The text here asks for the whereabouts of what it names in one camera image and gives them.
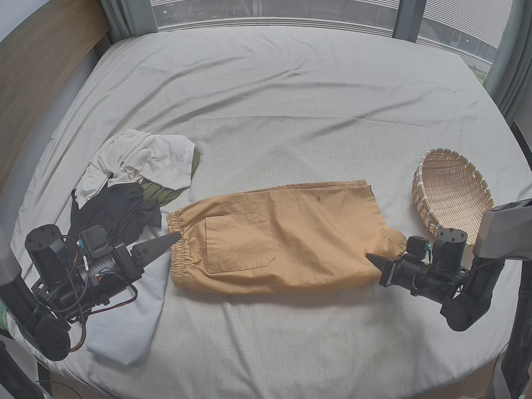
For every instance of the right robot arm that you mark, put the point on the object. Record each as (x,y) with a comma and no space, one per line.
(507,233)

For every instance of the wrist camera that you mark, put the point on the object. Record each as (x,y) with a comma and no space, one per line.
(93,239)
(417,245)

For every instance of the white garment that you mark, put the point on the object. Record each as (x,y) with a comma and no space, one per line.
(153,156)

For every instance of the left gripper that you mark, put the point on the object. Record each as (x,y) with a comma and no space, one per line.
(116,268)

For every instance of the green printed packet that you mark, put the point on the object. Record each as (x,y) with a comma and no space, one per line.
(3,318)

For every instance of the black garment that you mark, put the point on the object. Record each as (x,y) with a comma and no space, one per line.
(120,210)

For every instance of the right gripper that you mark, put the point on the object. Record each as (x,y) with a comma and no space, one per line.
(403,274)

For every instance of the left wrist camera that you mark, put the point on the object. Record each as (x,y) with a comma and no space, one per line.
(93,239)

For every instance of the grey-green curtain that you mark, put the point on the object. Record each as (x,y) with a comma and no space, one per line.
(124,6)
(515,56)

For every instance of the green garment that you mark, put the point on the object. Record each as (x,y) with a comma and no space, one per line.
(162,193)

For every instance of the tan shorts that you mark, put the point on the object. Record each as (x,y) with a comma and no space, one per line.
(291,239)

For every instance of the round woven basket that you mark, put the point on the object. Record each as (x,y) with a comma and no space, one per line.
(449,181)

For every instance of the pale grey garment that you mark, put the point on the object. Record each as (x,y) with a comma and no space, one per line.
(124,326)

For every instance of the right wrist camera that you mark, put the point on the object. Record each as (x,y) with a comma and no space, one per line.
(417,245)

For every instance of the bed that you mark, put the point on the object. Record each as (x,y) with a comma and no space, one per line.
(266,77)

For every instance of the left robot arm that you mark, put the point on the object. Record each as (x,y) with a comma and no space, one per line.
(43,245)

